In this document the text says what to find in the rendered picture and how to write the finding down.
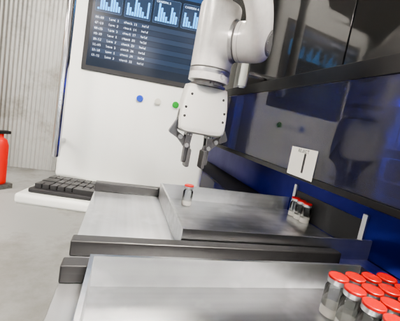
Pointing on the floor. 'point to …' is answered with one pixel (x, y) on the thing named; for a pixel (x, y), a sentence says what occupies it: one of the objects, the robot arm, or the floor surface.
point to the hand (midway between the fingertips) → (193, 157)
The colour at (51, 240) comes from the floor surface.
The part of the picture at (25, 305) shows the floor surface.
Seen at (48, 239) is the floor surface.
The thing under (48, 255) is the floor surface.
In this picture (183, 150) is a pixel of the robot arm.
